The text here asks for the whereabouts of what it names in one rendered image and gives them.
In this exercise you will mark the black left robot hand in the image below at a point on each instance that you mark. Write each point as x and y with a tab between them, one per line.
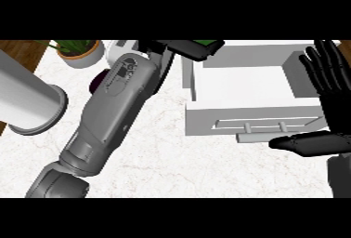
192	49

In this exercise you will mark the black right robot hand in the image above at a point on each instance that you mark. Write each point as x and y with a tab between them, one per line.
335	111

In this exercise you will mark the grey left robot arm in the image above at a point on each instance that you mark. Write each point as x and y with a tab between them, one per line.
114	102

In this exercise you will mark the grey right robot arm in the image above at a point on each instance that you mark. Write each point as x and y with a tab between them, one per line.
341	176

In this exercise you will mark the white open drawer box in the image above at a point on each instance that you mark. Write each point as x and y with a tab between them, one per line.
242	85

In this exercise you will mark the dark purple cup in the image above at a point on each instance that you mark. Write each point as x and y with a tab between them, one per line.
98	82

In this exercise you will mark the white drawer front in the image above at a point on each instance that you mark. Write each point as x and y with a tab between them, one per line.
201	121

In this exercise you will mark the green object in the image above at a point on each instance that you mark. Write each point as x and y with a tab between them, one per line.
204	42

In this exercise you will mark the white cabinet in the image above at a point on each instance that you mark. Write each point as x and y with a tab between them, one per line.
260	54

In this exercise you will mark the white plant pot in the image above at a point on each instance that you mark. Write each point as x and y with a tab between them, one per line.
87	57

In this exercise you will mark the green leafy plant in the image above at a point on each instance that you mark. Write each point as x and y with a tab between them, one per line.
73	46

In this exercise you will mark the white cylinder with grey rim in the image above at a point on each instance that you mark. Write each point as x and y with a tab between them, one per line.
27	99

